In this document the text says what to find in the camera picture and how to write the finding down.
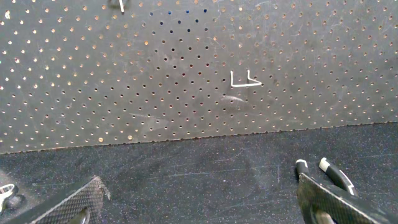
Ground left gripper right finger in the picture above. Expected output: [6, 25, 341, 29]
[297, 172, 398, 224]

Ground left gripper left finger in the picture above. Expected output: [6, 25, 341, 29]
[6, 175, 111, 224]

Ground black and white pliers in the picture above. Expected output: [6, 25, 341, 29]
[294, 157, 358, 197]

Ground black pegboard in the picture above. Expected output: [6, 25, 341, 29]
[0, 0, 398, 155]

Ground wrench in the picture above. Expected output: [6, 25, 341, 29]
[0, 183, 19, 213]

